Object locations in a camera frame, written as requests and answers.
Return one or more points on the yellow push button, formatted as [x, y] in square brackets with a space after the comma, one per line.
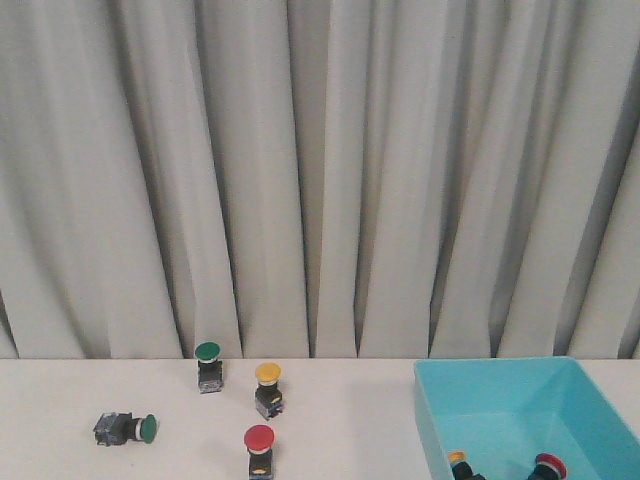
[461, 469]
[268, 398]

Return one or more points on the red push button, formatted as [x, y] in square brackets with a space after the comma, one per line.
[259, 440]
[548, 467]

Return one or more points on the light blue plastic box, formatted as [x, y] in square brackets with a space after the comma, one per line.
[504, 412]

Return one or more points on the white pleated curtain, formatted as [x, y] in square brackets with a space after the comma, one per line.
[309, 179]

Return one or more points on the upright green push button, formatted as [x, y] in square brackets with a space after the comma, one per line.
[210, 367]

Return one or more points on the lying green push button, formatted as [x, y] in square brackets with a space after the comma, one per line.
[114, 429]

